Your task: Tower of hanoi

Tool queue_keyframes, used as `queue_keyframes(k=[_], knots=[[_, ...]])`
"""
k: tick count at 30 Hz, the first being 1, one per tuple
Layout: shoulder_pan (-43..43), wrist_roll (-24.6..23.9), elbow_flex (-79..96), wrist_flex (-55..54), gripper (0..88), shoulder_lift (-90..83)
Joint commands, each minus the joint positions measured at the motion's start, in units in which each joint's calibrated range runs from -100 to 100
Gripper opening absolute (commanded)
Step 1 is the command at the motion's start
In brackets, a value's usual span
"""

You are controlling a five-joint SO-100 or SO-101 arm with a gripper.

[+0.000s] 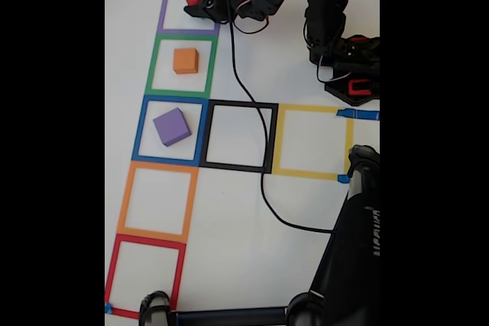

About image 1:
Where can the orange square frame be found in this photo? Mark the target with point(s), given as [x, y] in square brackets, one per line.
[124, 204]

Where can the black square frame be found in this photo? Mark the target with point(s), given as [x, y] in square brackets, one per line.
[204, 135]

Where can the purple square frame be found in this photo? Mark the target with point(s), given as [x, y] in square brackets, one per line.
[163, 9]

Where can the yellow square frame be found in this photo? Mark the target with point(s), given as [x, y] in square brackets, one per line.
[279, 142]

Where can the large purple cube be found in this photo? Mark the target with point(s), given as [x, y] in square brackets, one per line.
[172, 127]

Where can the red base clamp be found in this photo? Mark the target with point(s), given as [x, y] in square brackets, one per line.
[350, 87]

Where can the black camera tripod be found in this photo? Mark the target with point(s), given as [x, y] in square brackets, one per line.
[351, 249]

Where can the blue square frame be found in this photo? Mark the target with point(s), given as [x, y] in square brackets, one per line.
[138, 135]

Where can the orange cube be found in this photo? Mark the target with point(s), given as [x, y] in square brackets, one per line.
[185, 60]

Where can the green square frame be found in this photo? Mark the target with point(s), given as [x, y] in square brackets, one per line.
[151, 70]

